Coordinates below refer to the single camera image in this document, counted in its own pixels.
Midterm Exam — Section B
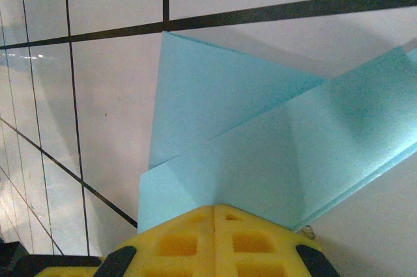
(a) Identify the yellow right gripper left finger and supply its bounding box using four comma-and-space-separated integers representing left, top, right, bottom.
34, 205, 216, 277

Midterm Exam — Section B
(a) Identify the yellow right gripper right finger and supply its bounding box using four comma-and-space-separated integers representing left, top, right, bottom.
213, 203, 341, 277

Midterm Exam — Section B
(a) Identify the light blue paper sheet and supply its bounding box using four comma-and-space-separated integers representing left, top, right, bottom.
136, 31, 417, 235

